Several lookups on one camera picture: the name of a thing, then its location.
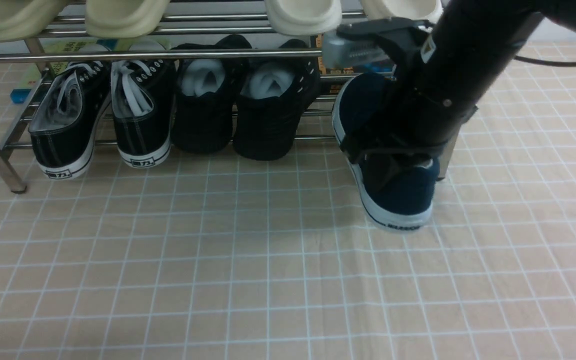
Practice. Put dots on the right black canvas sneaker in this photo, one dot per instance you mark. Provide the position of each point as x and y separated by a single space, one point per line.
142 96

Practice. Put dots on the cream slipper far right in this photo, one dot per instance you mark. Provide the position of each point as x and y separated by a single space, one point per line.
409 9

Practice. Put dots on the black fleece-lined shoe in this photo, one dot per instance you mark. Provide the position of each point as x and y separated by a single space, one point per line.
205 92
276 93

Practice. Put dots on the orange printed box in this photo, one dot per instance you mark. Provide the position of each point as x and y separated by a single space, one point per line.
353 55

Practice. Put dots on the cream slipper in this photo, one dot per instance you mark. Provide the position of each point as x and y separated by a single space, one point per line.
409 9
303 17

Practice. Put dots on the black canvas sneaker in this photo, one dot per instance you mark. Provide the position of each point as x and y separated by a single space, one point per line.
63 128
142 96

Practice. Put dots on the left black canvas sneaker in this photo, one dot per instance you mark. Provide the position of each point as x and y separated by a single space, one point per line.
63 128

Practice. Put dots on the beige slipper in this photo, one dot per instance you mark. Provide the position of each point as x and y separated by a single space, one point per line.
22 19
123 19

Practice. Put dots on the right black fleece-lined shoe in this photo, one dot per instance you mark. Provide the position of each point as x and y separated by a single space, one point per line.
276 93

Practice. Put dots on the beige slipper far left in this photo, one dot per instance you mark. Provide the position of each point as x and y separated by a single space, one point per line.
22 19

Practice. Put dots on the blue small box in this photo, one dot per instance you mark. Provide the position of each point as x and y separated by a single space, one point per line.
19 95

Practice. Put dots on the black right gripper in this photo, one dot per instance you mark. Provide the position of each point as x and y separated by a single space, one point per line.
401 131

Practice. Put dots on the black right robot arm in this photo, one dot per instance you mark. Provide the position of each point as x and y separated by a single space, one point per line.
440 79

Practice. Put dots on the metal shoe rack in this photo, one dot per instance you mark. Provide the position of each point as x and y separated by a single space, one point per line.
43 61

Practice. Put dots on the left black fleece-lined shoe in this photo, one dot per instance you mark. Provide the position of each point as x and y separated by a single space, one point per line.
205 92

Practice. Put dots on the navy slip-on shoe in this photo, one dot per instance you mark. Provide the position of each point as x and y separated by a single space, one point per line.
406 202

